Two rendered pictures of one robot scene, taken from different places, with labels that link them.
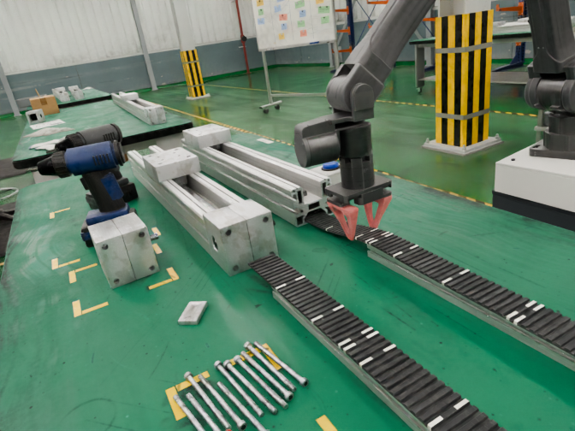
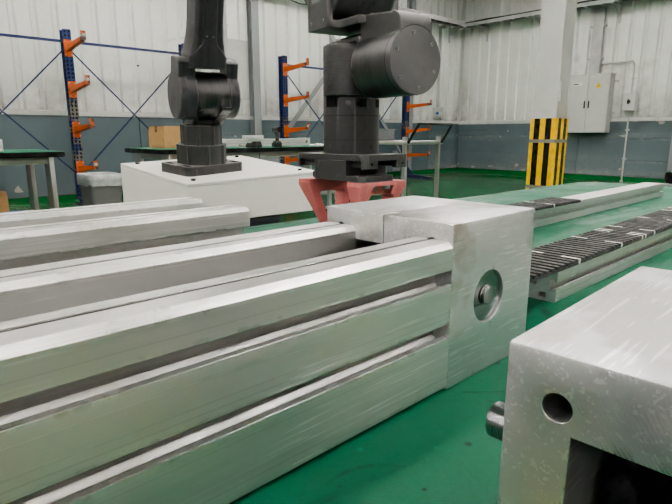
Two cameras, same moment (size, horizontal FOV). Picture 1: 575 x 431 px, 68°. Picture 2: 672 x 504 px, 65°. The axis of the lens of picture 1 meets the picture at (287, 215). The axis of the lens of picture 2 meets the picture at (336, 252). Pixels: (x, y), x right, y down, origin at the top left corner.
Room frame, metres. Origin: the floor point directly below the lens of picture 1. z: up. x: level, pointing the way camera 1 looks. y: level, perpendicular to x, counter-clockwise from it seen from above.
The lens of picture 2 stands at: (0.89, 0.40, 0.92)
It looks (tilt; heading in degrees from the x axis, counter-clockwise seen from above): 13 degrees down; 253
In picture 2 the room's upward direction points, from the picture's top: straight up
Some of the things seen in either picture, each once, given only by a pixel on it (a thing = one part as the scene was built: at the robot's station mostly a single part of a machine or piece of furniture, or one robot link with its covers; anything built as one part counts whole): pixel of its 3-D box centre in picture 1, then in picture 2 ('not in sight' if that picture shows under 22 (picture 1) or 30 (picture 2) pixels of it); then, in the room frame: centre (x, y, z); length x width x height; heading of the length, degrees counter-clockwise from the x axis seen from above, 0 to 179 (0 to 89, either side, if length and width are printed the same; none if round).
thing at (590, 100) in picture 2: not in sight; (597, 122); (-7.25, -8.41, 1.14); 1.30 x 0.28 x 2.28; 115
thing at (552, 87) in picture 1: (564, 97); (207, 103); (0.82, -0.56, 0.97); 0.09 x 0.05 x 0.10; 106
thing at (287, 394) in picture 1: (264, 373); not in sight; (0.41, 0.06, 0.78); 0.11 x 0.01 x 0.01; 33
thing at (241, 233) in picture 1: (246, 233); (412, 274); (0.73, 0.08, 0.83); 0.12 x 0.09 x 0.10; 116
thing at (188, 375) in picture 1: (206, 399); not in sight; (0.38, 0.13, 0.78); 0.11 x 0.01 x 0.01; 33
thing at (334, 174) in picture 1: (328, 180); not in sight; (1.01, -0.12, 0.81); 0.10 x 0.08 x 0.06; 116
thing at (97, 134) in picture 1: (93, 170); not in sight; (1.16, 0.51, 0.89); 0.20 x 0.08 x 0.22; 137
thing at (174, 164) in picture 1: (171, 168); not in sight; (1.13, 0.29, 0.87); 0.16 x 0.11 x 0.07; 26
